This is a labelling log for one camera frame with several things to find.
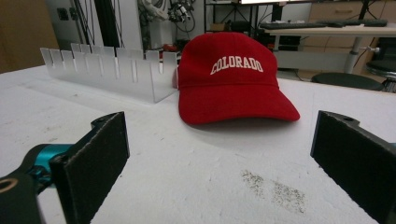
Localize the black keyboard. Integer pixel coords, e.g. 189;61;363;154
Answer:
259;21;328;31

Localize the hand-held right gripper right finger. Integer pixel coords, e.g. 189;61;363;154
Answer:
309;109;396;224

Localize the white desk with metal leg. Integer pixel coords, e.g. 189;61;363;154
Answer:
261;23;396;75

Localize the clear acrylic slotted rack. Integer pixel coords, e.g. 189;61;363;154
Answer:
39;42;179;104

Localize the black metal shelf frame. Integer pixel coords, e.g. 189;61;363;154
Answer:
204;0;275;34

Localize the black stool with chrome rim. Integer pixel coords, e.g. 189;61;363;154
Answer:
365;59;396;93

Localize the red baseball cap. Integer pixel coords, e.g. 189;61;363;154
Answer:
177;31;302;126

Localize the black round stool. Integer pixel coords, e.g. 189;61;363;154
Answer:
311;72;386;91

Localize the wooden drawer cabinet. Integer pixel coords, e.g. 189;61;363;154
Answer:
298;0;396;80

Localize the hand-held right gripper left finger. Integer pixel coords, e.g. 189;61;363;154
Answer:
49;111;131;224

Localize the black aluminium stand post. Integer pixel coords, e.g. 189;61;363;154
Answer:
92;0;120;49

